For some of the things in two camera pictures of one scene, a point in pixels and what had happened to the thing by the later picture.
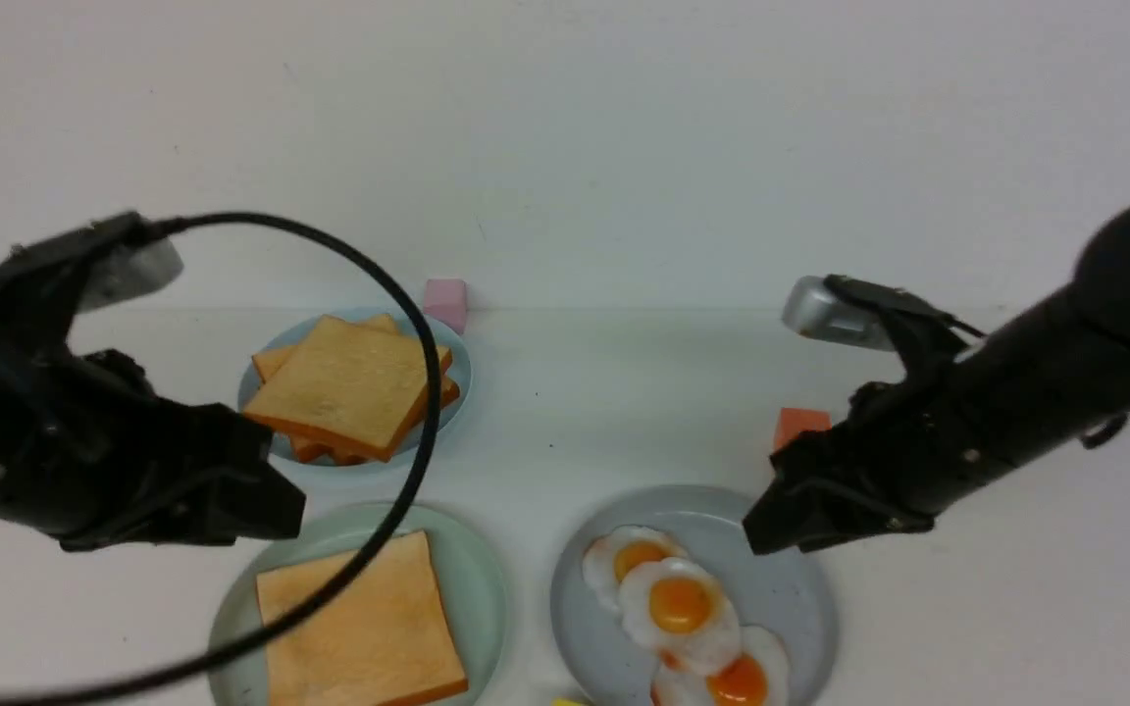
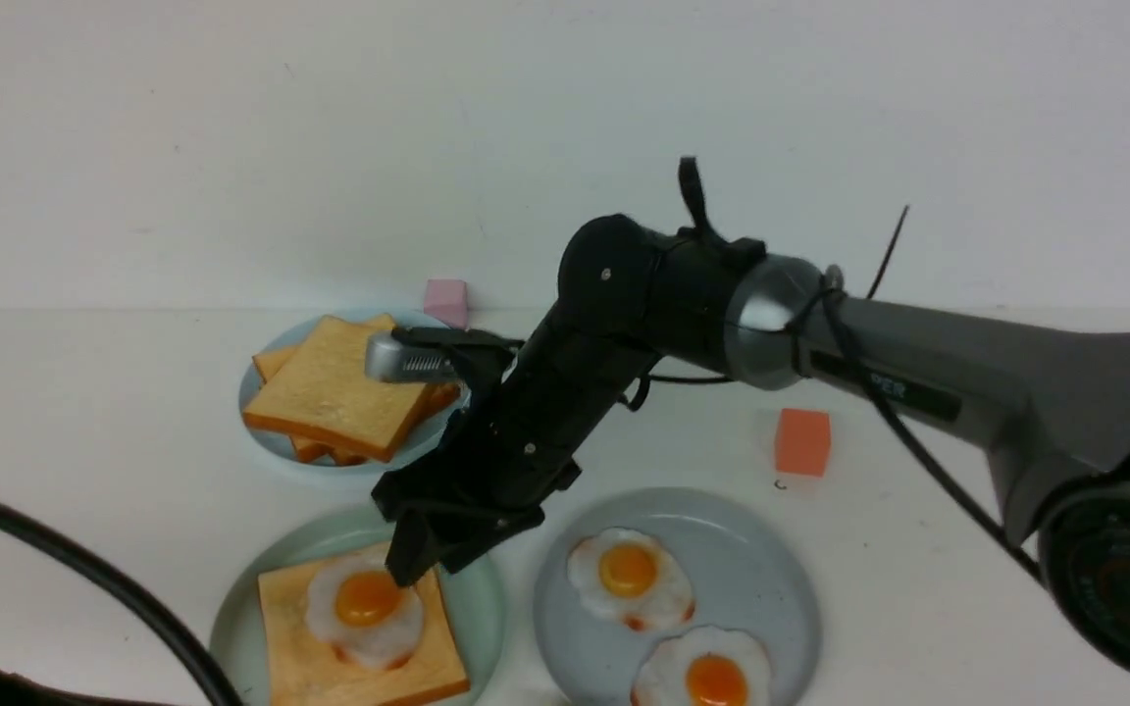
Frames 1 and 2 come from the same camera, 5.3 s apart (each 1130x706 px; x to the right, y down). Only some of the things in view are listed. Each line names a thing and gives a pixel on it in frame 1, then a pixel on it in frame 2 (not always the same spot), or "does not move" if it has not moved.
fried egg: [608, 557] → [355, 606]
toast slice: [384, 640] does not move
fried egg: [678, 607] → [627, 577]
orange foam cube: [793, 421] does not move
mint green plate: [472, 583] does not move
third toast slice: [357, 377] does not move
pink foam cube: [445, 299] does not move
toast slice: [353, 384] does not move
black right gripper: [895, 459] → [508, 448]
